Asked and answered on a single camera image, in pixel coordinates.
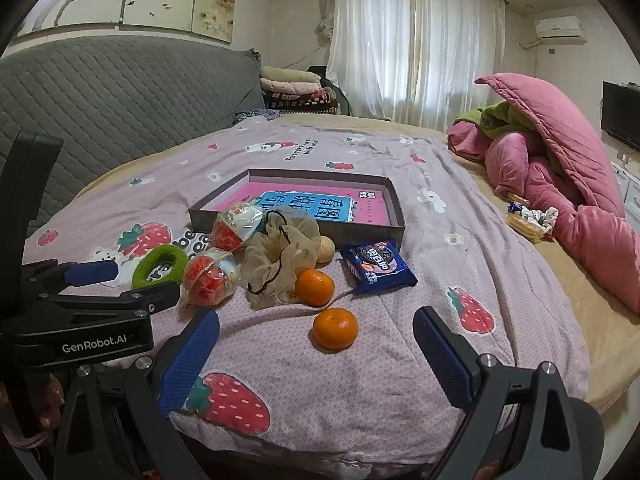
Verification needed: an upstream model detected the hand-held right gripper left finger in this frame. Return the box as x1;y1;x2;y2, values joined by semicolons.
52;309;221;480

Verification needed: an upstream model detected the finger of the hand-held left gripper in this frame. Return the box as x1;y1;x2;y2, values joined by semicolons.
22;259;121;306
47;281;182;318

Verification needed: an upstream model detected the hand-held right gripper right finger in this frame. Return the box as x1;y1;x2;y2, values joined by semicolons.
412;305;606;480

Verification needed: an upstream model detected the green fuzzy hair ring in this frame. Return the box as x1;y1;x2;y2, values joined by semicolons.
131;245;190;290

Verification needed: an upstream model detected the red white toy egg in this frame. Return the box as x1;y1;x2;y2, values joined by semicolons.
180;247;242;311

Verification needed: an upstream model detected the red snack bag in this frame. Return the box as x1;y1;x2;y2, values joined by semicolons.
209;202;265;253

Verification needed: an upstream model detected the blue cookie packet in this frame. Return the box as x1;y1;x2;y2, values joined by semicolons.
340;240;419;296

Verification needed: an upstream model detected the mandarin orange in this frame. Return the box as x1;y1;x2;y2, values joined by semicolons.
294;268;335;307
313;307;359;352

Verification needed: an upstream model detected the grey shallow cardboard box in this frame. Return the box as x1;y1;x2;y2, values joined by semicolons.
188;168;407;256

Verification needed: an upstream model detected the beige mesh bath pouf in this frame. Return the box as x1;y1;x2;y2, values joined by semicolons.
241;208;323;309

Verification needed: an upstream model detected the person's left hand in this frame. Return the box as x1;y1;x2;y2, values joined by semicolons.
37;377;68;431

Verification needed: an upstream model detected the strawberry printed lilac blanket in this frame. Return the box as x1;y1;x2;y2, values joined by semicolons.
22;122;591;466

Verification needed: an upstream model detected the yellow wafer packet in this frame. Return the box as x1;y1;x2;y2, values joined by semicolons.
505;212;553;243

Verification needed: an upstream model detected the grey pillow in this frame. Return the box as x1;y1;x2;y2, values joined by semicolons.
0;36;266;241

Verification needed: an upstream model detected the blue booklet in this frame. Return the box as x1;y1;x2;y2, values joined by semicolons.
252;191;358;221

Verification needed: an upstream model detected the blue patterned cloth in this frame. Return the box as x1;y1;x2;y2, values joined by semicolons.
232;106;278;126

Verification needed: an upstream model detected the folded blankets stack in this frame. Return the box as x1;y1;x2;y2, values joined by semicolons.
264;87;341;116

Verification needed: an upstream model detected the green blanket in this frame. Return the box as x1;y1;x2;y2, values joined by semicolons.
454;101;543;133

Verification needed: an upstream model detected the white cabinet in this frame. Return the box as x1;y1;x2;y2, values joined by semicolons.
612;152;640;221

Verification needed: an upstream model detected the pink folded blanket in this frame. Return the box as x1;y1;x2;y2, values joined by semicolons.
261;79;326;96

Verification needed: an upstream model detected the cream folded blanket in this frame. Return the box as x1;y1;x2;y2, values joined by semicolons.
260;66;321;83

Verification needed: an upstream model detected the pink quilt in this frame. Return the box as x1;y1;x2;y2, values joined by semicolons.
446;73;640;313

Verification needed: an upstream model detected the dark clothing pile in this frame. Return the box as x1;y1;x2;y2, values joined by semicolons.
306;65;353;116

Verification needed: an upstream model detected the black television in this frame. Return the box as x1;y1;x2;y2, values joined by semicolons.
601;81;640;153

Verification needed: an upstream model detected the white sheer curtain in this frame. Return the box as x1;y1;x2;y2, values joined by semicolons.
327;0;506;133

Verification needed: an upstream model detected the white air conditioner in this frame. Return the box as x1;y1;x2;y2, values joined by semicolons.
534;16;587;41

